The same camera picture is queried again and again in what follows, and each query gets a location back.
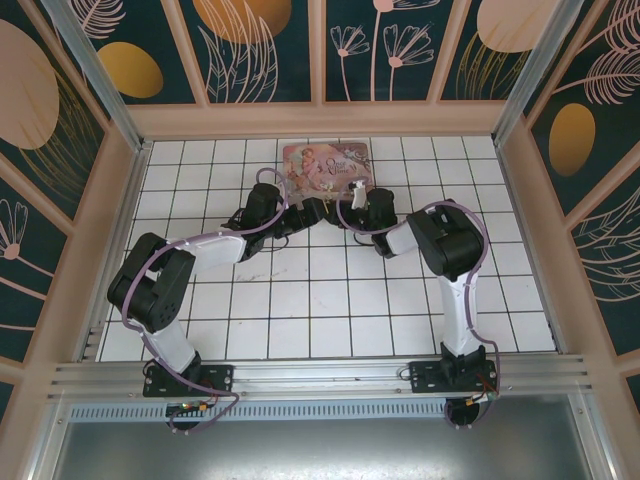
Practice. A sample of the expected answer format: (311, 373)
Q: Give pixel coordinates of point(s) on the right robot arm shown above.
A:
(450, 240)

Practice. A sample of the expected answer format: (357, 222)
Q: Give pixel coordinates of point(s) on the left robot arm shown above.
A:
(210, 250)

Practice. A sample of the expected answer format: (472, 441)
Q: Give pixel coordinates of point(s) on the yellow power connector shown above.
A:
(473, 401)
(202, 407)

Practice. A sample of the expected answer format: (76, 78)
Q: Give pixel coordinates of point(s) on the grey metal sheet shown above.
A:
(320, 450)

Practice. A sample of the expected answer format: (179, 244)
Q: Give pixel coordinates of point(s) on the aluminium side rail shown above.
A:
(531, 250)
(120, 235)

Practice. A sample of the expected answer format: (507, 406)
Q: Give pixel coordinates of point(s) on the aluminium mounting rail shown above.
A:
(320, 372)

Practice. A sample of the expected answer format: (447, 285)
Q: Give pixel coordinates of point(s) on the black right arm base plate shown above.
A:
(425, 377)

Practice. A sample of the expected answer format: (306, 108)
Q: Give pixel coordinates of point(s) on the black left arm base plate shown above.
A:
(220, 377)

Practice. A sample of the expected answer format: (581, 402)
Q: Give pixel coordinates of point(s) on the aluminium corner post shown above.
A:
(535, 75)
(107, 85)

